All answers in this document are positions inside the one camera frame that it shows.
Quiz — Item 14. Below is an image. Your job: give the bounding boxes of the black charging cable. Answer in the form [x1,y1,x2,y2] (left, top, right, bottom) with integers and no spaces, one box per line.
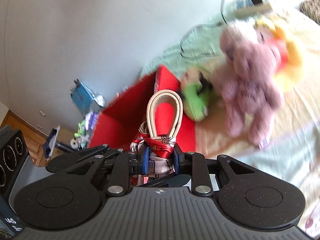
[179,0,241,61]

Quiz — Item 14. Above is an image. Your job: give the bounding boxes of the green plush doll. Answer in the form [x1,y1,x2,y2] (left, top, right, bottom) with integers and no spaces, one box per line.
[180,66,213,122]

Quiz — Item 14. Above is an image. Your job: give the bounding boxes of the blue white cloth on pole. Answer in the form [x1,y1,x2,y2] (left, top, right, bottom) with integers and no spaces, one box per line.
[42,126,75,160]

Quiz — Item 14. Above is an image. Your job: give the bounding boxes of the pink plush bunny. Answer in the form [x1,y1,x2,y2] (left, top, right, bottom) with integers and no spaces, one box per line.
[220,21,283,145]

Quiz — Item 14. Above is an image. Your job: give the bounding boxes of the yellow plush toy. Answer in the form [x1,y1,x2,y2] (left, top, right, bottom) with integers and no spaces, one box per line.
[254,17,303,76]

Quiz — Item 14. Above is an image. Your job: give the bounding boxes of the large red cardboard box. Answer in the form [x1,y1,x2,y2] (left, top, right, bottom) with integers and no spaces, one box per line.
[89,65,196,152]

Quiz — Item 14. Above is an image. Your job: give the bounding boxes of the green cartoon bed sheet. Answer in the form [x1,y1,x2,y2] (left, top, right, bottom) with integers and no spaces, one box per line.
[139,15,235,78]

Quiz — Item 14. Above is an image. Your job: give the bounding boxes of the white power strip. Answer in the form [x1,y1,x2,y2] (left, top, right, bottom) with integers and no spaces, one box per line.
[234,0,272,18]

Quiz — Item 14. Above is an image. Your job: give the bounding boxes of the blue packaged box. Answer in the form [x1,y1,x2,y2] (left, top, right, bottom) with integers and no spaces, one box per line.
[71,79,105,117]

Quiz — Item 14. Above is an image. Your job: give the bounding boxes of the beige strap with red scarf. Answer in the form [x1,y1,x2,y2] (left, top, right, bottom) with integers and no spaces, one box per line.
[128,89,184,181]

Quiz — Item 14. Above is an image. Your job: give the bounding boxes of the wooden cabinet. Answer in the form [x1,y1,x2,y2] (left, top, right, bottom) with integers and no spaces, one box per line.
[0,109,51,168]

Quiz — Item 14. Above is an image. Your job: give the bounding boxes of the patterned brown blanket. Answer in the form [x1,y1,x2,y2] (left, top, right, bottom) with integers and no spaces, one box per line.
[299,0,320,25]

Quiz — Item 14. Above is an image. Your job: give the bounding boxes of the cardboard boxes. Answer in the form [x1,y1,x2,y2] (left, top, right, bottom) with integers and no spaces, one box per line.
[56,128,74,152]

